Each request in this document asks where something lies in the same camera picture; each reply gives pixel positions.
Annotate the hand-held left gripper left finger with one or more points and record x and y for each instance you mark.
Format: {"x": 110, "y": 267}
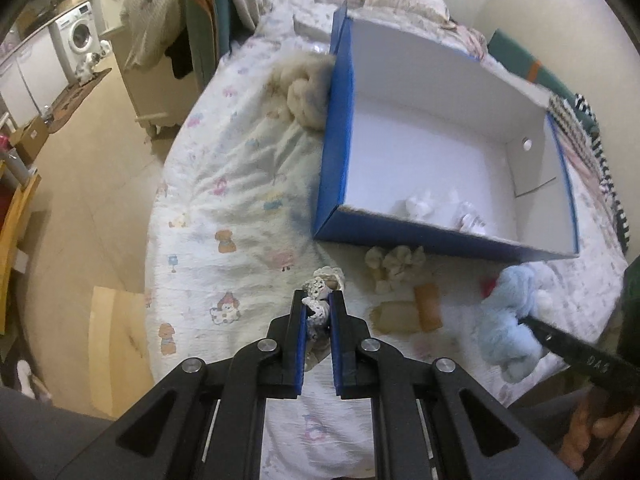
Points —
{"x": 300, "y": 345}

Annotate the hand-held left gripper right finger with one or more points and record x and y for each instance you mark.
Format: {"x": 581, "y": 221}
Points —
{"x": 338, "y": 345}

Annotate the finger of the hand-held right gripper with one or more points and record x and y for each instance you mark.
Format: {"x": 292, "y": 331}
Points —
{"x": 570, "y": 347}

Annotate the small spotted plush toy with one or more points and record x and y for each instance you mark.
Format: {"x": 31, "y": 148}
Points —
{"x": 320, "y": 305}

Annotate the light blue plush toy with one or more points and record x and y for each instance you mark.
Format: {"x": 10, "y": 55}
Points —
{"x": 515, "y": 322}

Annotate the blue cardboard box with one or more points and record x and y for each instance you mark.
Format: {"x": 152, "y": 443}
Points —
{"x": 440, "y": 160}

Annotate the tan soft block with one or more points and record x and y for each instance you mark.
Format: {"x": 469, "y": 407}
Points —
{"x": 398, "y": 318}

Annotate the orange soft block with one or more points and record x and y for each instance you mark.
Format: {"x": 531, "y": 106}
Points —
{"x": 428, "y": 306}

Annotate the person's right hand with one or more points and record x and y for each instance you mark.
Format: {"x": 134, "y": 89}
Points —
{"x": 590, "y": 432}

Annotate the cream ruffled plush toy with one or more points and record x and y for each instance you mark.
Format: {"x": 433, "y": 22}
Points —
{"x": 395, "y": 262}

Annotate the small red cloth piece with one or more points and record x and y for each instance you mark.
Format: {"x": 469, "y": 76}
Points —
{"x": 488, "y": 285}

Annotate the printed white bedsheet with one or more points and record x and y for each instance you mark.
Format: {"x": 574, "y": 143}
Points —
{"x": 235, "y": 200}

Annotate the small white plush toy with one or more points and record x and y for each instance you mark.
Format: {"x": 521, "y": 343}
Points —
{"x": 469, "y": 217}
{"x": 420, "y": 206}

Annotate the black white striped cloth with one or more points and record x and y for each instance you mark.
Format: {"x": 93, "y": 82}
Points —
{"x": 597, "y": 155}

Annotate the beige fluffy plush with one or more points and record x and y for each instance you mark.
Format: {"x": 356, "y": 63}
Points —
{"x": 300, "y": 95}

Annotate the green orange blanket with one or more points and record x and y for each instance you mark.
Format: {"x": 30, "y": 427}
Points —
{"x": 537, "y": 67}

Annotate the white wooden cabinet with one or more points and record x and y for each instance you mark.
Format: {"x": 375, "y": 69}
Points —
{"x": 150, "y": 95}

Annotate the wooden chair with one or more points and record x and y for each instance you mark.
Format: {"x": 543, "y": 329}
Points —
{"x": 15, "y": 240}

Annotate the brown floor rug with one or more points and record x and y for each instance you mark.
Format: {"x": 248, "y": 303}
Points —
{"x": 72, "y": 100}

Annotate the green cloth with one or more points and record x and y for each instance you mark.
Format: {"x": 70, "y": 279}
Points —
{"x": 202, "y": 25}

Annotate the brown cardboard box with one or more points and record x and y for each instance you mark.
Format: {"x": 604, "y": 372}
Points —
{"x": 30, "y": 137}

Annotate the beige knitted blanket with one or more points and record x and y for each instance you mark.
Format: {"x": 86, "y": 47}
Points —
{"x": 155, "y": 15}

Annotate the white washing machine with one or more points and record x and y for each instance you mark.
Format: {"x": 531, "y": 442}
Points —
{"x": 77, "y": 32}

